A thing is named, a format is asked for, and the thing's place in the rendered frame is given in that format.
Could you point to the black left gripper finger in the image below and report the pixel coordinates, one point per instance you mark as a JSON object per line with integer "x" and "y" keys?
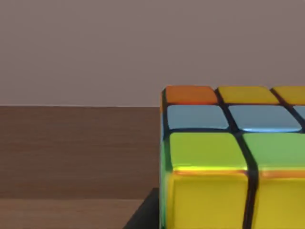
{"x": 149, "y": 212}

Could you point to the multicoloured puzzle cube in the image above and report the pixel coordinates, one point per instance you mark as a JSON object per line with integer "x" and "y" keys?
{"x": 214, "y": 152}

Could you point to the wooden panel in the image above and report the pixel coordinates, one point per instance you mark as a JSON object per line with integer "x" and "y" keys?
{"x": 76, "y": 148}

